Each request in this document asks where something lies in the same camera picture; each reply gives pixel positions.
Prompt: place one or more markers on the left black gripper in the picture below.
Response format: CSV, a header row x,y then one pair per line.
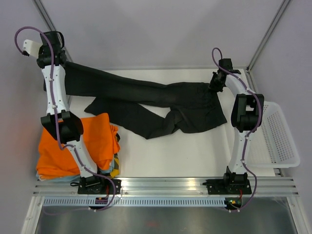
x,y
42,50

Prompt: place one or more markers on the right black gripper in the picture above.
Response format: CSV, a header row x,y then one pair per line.
x,y
212,86

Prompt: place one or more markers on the black trousers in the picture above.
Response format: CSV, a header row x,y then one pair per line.
x,y
148,109

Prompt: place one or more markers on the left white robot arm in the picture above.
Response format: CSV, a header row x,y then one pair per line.
x,y
65,127

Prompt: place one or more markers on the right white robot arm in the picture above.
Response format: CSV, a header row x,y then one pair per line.
x,y
246,114

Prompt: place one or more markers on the white perforated plastic basket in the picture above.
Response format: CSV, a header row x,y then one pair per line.
x,y
272,145

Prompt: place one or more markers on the orange folded garment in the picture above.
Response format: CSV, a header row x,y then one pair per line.
x,y
99,137

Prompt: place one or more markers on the yellow black patterned garment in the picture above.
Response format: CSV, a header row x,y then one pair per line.
x,y
116,163

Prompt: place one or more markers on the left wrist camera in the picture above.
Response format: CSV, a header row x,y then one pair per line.
x,y
31,48

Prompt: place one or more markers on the left aluminium frame post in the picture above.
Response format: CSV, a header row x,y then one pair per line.
x,y
46,17

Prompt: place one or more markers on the aluminium frame post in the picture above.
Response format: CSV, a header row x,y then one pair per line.
x,y
269,32
46,17

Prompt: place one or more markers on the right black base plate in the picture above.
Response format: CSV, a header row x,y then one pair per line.
x,y
220,187

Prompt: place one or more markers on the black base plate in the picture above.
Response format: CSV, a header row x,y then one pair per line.
x,y
98,186
220,187

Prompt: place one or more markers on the right aluminium frame post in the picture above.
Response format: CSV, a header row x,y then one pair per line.
x,y
269,32

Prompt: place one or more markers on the aluminium rail beam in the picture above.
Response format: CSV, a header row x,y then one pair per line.
x,y
170,187

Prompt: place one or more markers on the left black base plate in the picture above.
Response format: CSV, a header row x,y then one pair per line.
x,y
98,186

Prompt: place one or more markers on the white slotted cable duct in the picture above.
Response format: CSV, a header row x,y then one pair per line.
x,y
137,201

